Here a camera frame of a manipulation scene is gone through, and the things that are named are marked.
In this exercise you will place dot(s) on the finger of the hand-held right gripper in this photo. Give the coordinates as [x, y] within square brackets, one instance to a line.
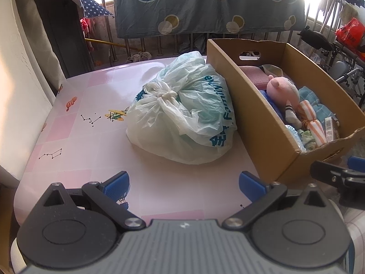
[358, 165]
[333, 177]

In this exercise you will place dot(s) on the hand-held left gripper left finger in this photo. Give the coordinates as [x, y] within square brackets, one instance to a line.
[117, 184]

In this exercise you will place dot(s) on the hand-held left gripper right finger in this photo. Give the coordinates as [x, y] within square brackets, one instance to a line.
[251, 185]

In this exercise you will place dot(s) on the green scrunchie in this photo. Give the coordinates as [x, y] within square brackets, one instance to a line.
[308, 139]

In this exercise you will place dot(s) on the brown packet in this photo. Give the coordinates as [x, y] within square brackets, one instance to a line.
[330, 128]

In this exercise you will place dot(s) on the orange striped towel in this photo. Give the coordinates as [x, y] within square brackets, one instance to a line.
[310, 117]

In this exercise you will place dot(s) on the teal towel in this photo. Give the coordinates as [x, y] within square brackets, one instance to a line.
[316, 100]

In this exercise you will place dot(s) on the blue wipes packet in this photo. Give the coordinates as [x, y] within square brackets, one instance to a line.
[271, 102]

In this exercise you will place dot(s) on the cardboard box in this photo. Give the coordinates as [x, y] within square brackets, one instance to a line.
[242, 97]

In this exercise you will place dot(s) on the pink plush toy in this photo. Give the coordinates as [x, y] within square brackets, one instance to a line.
[282, 90]

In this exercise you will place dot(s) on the pink printed tablecloth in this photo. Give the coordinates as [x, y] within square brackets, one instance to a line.
[85, 148]

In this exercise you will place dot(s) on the pink checked cloth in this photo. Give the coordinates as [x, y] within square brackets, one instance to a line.
[355, 234]

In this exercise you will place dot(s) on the pale green plastic bag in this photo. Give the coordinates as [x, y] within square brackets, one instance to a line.
[176, 114]

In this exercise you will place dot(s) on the pink rolled towel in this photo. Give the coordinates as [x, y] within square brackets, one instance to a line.
[252, 77]

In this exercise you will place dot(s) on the red plastic bag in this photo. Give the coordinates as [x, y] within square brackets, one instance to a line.
[350, 32]

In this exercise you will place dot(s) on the metal railing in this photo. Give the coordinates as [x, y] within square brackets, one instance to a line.
[109, 51]

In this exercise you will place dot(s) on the black padded seat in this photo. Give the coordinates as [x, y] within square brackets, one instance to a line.
[313, 37]

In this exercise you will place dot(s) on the yellow stick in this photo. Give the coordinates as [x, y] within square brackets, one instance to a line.
[105, 42]

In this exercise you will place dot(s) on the grey cloth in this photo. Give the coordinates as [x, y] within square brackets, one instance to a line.
[196, 42]

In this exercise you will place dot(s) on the red garment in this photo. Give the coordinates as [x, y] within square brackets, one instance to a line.
[85, 25]

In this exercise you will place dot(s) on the beige curtain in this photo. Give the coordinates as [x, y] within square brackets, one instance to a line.
[37, 34]

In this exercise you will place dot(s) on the blue star print cloth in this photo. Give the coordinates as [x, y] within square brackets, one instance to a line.
[91, 7]

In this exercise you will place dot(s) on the blue circle print bedsheet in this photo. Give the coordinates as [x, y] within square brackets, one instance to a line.
[199, 5]

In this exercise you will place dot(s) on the metal wheeled frame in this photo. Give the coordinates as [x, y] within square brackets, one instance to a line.
[348, 71]

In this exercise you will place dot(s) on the dark door frame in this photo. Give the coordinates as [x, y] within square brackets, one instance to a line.
[65, 34]

